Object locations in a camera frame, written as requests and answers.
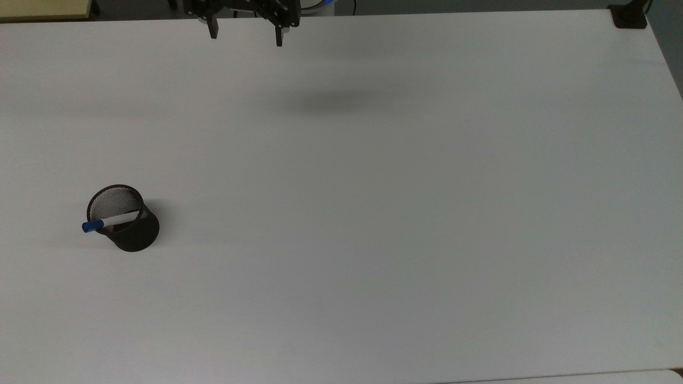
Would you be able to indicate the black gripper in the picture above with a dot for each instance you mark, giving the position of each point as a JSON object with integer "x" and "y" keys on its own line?
{"x": 245, "y": 6}

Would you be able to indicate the blue and white marker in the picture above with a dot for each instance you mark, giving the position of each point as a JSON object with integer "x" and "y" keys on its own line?
{"x": 109, "y": 222}

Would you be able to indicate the yellow wooden table top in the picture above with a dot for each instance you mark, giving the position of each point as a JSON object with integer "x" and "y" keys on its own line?
{"x": 45, "y": 8}

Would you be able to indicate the black mesh pen cup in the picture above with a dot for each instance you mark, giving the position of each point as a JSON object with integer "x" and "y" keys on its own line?
{"x": 128, "y": 224}

